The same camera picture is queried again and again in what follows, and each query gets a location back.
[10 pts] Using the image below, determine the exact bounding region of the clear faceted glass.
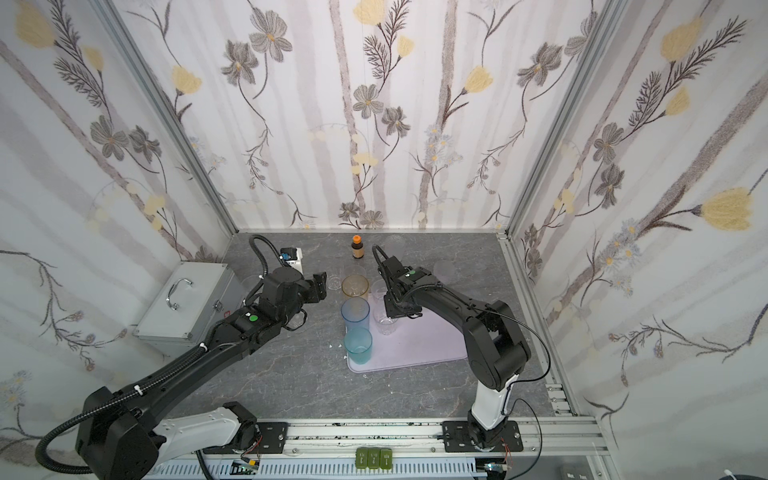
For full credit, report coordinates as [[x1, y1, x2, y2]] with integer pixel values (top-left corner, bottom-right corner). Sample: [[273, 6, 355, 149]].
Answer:
[[327, 270, 343, 291], [242, 274, 261, 300], [370, 280, 398, 335]]

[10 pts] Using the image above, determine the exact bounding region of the yellow plastic cup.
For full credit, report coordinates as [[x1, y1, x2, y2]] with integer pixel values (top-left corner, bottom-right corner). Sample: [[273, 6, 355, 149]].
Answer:
[[341, 274, 370, 299]]

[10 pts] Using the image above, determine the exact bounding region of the blue plastic cup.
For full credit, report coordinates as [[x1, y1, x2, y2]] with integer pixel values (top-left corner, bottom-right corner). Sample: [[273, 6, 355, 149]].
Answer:
[[341, 297, 371, 332]]

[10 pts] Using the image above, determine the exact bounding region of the teal plastic cup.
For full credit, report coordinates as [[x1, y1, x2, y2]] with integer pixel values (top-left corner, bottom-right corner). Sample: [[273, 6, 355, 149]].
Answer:
[[343, 327, 373, 365]]

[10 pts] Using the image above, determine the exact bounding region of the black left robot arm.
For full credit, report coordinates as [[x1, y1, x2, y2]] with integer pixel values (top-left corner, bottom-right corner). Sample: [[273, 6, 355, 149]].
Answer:
[[35, 266, 327, 479]]

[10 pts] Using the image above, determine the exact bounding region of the lilac plastic tray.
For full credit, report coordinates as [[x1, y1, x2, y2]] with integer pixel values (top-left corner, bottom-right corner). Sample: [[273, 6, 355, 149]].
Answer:
[[347, 297, 467, 374]]

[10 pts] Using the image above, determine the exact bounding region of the frosted dimpled clear cup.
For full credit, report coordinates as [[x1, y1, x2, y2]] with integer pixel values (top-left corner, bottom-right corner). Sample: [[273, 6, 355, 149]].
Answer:
[[382, 235, 406, 260], [432, 259, 459, 285]]

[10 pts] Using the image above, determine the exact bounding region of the brown bottle orange cap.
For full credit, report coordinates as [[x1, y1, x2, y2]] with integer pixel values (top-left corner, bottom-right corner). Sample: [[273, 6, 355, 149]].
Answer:
[[351, 235, 365, 259]]

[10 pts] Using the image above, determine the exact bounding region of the silver metal case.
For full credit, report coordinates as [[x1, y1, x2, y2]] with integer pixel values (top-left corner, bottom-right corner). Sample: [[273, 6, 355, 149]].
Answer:
[[134, 262, 245, 359]]

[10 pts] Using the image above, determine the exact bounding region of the green connector block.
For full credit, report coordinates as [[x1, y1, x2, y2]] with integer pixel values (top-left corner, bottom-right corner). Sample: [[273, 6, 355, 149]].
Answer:
[[354, 447, 393, 471]]

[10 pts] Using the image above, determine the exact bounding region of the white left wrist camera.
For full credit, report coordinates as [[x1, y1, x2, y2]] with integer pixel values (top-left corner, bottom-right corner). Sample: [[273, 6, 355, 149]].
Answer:
[[280, 247, 303, 272]]

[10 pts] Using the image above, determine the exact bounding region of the aluminium rail frame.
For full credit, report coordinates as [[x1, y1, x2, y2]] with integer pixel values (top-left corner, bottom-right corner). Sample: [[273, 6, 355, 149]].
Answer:
[[145, 414, 621, 479]]

